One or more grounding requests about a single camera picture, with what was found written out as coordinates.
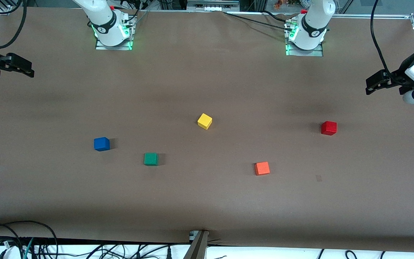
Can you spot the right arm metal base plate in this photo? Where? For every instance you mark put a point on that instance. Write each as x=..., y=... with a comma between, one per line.
x=113, y=48

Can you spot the aluminium camera pole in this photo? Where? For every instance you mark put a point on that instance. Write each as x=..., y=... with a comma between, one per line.
x=197, y=248

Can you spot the brown paper table cover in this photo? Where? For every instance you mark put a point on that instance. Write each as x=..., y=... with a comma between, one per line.
x=207, y=201

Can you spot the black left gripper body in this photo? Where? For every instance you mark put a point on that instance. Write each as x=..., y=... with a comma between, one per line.
x=398, y=76

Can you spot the blue wooden block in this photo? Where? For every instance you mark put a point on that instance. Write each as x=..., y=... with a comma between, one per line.
x=101, y=144

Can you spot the aluminium rail with sockets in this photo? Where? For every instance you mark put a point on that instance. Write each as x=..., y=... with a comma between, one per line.
x=212, y=6

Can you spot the yellow wooden block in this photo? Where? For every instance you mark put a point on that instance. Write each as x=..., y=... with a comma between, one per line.
x=204, y=121

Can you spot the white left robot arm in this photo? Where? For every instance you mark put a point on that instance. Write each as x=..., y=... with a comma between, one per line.
x=311, y=21

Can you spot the red wooden block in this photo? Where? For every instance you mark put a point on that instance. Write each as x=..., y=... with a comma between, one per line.
x=329, y=128

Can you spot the green wooden block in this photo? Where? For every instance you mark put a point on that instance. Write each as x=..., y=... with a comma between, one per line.
x=151, y=159

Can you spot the small metal bracket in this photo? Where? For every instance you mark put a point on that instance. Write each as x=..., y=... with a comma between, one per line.
x=192, y=235

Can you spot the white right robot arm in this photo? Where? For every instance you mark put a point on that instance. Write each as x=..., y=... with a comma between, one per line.
x=102, y=21

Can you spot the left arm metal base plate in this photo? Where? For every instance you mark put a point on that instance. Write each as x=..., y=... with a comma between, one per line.
x=304, y=53

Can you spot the orange wooden block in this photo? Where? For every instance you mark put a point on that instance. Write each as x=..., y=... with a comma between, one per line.
x=262, y=168

